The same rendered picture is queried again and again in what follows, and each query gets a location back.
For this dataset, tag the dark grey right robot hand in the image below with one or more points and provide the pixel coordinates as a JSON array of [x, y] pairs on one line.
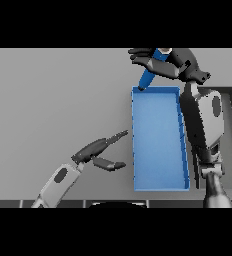
[[169, 67]]

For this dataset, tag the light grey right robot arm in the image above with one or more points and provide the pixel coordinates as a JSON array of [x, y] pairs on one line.
[[204, 133]]

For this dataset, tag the blue bin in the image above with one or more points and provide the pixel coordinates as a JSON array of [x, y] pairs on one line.
[[158, 140]]

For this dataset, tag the blue pipe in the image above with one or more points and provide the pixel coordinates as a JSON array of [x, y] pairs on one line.
[[150, 75]]

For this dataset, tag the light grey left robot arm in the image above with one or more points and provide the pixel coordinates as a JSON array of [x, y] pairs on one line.
[[56, 184]]

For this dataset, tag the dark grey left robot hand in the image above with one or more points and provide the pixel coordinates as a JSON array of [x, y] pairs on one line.
[[94, 148]]

